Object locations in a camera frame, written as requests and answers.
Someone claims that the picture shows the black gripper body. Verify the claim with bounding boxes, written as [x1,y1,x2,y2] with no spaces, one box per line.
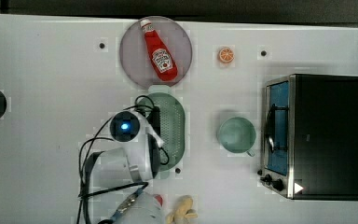
[137,105,160,134]

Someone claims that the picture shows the mint green strainer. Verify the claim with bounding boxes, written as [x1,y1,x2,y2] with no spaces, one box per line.
[137,85,186,179]

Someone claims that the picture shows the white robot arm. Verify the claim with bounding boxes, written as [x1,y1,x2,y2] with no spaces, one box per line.
[76,105,164,224]

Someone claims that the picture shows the grey round plate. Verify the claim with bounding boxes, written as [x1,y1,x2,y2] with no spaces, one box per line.
[119,16,192,89]

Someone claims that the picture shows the red ketchup bottle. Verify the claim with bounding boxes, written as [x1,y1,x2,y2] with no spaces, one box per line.
[140,19,178,81]

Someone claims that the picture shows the red toy strawberry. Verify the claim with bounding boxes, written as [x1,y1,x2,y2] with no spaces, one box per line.
[154,194,163,206]

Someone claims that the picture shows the mint green mug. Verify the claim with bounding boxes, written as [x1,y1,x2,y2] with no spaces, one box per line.
[216,117,256,157]

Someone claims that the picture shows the yellow banana toy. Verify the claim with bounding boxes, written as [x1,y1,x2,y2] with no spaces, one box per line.
[165,195,198,224]

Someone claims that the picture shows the orange slice toy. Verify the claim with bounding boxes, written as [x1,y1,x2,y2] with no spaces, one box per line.
[218,47,234,63]

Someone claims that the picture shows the black toaster oven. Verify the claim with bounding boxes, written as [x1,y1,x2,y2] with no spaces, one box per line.
[258,74,358,201]

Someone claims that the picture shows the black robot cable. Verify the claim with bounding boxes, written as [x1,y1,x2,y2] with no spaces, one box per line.
[76,94,171,224]

